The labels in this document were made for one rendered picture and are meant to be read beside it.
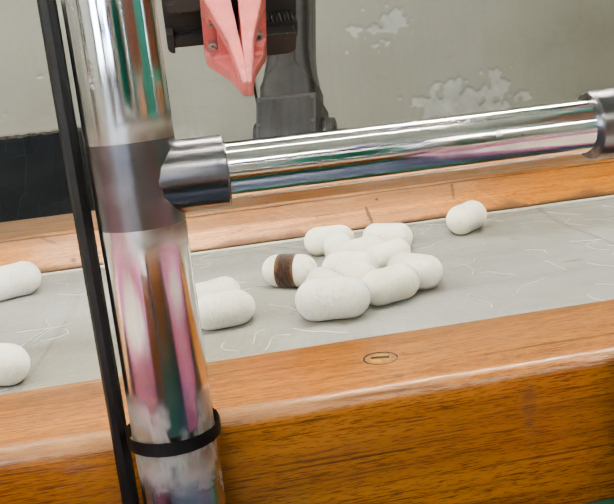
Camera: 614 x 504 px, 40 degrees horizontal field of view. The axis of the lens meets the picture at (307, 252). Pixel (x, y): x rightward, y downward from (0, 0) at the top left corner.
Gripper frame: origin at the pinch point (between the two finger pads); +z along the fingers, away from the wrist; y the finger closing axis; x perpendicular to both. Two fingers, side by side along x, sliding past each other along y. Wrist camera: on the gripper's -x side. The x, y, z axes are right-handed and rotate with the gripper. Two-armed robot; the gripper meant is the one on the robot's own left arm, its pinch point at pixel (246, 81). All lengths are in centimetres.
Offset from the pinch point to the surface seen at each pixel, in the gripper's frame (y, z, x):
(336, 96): 43, -139, 131
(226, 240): -2.8, 7.0, 8.6
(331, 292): 1.1, 22.7, -6.0
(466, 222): 13.0, 12.2, 3.7
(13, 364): -13.6, 24.8, -7.2
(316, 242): 2.7, 12.2, 3.5
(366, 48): 53, -147, 120
